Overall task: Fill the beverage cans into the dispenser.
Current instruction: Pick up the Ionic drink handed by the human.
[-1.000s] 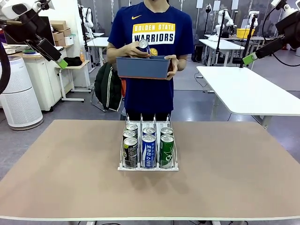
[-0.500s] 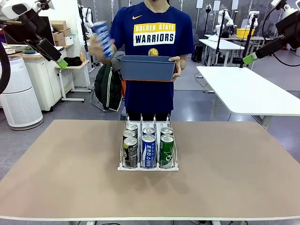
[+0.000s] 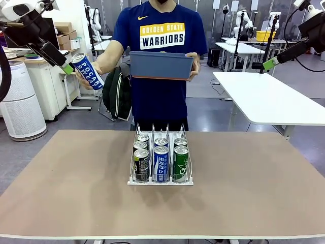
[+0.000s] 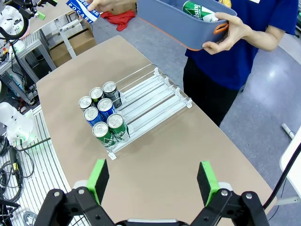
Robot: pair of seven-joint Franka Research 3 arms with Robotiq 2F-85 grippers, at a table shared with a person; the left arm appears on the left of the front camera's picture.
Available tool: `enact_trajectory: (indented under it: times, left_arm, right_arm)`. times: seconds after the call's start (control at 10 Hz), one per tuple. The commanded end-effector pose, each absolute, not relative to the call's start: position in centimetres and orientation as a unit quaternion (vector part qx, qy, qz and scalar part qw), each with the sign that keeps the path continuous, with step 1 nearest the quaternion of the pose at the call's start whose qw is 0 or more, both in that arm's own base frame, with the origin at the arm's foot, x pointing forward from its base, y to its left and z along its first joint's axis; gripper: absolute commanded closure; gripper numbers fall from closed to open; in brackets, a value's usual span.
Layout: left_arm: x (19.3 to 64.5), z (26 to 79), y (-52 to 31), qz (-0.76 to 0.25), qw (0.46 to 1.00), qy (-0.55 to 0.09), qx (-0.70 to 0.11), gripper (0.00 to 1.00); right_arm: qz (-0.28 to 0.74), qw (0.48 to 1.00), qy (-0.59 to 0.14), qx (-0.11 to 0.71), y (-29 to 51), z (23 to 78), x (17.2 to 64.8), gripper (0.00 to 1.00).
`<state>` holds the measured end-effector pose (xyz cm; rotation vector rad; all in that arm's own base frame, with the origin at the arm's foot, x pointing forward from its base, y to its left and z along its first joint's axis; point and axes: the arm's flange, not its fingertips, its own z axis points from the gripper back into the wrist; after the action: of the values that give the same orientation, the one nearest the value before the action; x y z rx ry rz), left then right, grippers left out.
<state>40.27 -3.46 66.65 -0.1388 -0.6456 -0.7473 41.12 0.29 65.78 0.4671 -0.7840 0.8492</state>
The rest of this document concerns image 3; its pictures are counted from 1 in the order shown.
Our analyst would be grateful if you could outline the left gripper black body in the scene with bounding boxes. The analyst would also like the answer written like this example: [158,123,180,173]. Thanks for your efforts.
[1,12,51,46]

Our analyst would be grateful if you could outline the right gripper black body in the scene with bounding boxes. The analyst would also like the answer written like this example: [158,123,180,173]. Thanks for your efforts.
[299,15,325,53]

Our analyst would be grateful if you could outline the blue bin orange handles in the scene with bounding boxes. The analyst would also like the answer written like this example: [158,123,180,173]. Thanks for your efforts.
[129,50,195,82]

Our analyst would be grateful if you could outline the person right forearm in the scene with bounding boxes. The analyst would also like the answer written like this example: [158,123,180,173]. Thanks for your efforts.
[93,40,126,77]

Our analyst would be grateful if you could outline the person right hand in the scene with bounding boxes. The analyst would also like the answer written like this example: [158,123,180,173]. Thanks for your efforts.
[75,62,106,90]

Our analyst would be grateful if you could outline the person left hand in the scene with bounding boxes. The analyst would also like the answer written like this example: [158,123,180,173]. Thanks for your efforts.
[185,52,202,82]

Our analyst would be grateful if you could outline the black monitor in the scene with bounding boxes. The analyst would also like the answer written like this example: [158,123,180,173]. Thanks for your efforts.
[40,17,60,50]

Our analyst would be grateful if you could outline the yellow plastic crate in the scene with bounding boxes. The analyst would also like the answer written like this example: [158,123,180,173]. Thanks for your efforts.
[255,30,277,42]

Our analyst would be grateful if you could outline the white cabinet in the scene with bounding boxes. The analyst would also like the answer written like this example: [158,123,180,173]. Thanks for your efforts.
[24,49,72,121]

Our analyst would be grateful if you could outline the white desk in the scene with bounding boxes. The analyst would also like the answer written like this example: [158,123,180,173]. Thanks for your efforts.
[215,42,266,73]
[92,40,115,64]

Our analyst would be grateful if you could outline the large white table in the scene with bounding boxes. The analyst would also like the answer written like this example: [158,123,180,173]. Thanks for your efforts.
[212,71,325,139]

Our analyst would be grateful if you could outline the small wooden side table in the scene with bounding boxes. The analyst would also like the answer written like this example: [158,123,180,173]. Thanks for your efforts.
[59,66,102,111]

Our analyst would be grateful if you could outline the white air purifier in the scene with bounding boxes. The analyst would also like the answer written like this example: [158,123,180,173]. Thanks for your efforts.
[0,60,48,142]

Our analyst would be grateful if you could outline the dark green striped jacket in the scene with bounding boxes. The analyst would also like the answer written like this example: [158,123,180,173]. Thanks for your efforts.
[102,63,133,121]

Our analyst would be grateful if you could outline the black computer tower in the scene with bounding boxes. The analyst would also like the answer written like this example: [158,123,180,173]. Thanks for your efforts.
[207,48,221,68]

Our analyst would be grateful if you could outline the metal folding chair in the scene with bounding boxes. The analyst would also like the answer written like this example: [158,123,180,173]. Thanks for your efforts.
[97,96,115,122]

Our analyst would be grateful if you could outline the person in blue shirt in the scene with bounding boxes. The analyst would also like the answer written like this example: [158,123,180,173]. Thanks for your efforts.
[111,0,209,132]

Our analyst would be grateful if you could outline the green soda can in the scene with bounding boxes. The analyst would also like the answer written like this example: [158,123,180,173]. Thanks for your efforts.
[173,137,189,147]
[173,145,189,184]

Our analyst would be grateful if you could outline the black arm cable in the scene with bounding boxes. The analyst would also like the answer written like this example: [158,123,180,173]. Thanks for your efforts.
[283,6,325,72]

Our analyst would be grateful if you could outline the black corrugated hose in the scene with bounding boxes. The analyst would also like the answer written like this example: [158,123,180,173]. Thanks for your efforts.
[0,47,12,103]

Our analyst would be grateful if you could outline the white wire can rack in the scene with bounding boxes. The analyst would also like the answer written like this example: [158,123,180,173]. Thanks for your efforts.
[126,123,196,186]

